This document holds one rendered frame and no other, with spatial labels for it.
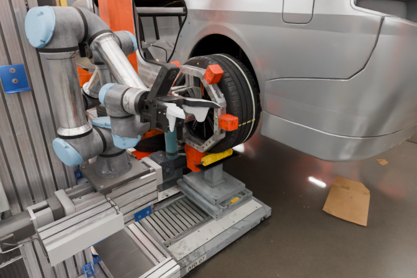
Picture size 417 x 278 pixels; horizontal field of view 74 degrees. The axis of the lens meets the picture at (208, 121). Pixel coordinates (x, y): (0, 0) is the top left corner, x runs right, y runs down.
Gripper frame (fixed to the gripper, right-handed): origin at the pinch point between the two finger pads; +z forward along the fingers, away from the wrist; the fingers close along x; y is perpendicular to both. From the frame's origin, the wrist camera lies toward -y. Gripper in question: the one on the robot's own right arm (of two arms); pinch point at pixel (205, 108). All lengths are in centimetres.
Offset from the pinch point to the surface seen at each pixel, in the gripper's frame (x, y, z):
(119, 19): -72, -26, -116
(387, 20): -78, -29, 31
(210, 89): -81, 10, -48
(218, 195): -101, 88, -48
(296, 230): -126, 107, 4
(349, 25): -79, -27, 17
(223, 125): -80, 29, -37
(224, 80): -87, 4, -43
